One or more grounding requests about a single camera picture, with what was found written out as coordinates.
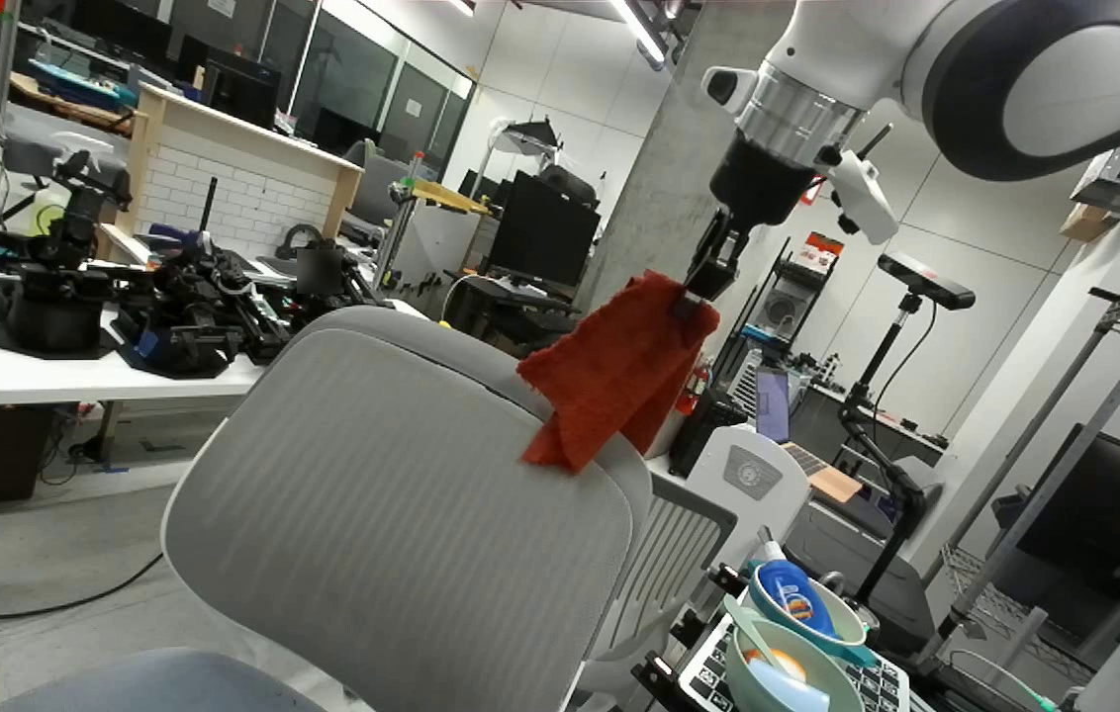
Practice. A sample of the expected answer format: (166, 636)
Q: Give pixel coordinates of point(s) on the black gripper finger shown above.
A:
(720, 281)
(697, 281)

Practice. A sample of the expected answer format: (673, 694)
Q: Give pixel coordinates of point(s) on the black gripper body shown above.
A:
(751, 188)

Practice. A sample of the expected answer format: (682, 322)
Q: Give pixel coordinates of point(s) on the orange-red cloth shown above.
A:
(619, 371)

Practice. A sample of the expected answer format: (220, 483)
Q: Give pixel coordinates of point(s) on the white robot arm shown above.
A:
(1008, 92)

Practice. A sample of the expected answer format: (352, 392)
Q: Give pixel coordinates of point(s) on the grey fabric office chair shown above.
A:
(368, 512)

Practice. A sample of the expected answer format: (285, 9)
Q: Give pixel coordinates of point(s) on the far teal bowl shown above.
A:
(794, 598)

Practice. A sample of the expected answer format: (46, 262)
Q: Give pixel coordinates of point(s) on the checkerboard marker tray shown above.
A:
(701, 677)

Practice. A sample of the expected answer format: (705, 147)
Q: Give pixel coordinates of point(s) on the near teal-rimmed bowl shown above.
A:
(778, 669)

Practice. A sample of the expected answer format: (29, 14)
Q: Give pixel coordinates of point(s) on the white brick-pattern panel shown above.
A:
(239, 181)

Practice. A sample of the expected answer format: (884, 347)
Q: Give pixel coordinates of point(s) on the black camera rig pile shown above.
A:
(172, 301)

